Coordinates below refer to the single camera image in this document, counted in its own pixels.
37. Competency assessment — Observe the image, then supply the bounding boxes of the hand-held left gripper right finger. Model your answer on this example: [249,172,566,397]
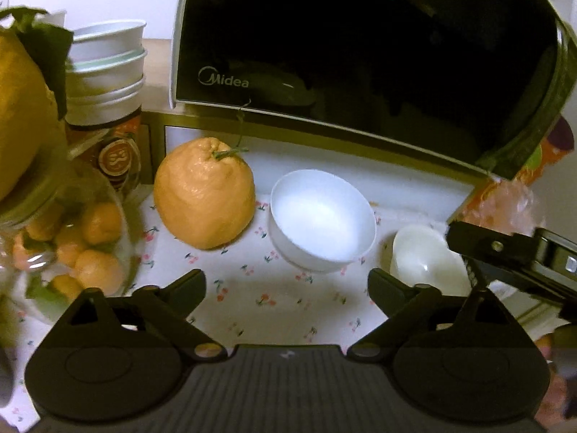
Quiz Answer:
[347,267,519,364]

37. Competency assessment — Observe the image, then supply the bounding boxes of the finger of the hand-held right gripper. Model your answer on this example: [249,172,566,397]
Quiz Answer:
[446,221,540,277]
[463,259,577,310]

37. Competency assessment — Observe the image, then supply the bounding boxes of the orange patterned can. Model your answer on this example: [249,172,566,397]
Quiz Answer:
[67,113,151,194]

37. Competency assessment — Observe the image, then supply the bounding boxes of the glass jar of small oranges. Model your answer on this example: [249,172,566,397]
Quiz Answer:
[0,144,145,325]

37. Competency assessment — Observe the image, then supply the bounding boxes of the black microwave oven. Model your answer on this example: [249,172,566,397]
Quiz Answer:
[169,0,571,181]

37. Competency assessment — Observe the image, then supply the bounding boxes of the leafy orange citrus fruit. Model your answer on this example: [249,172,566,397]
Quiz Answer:
[0,6,75,201]

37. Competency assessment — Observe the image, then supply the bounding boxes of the cherry print tablecloth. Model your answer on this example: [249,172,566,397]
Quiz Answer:
[0,187,510,420]

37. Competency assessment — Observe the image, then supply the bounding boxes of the small cream bowl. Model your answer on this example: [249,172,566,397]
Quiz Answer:
[390,227,472,298]

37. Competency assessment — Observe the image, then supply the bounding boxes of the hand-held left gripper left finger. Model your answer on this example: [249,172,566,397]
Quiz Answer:
[56,268,228,364]

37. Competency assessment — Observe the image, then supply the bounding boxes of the white bowl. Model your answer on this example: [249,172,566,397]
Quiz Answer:
[269,169,377,274]

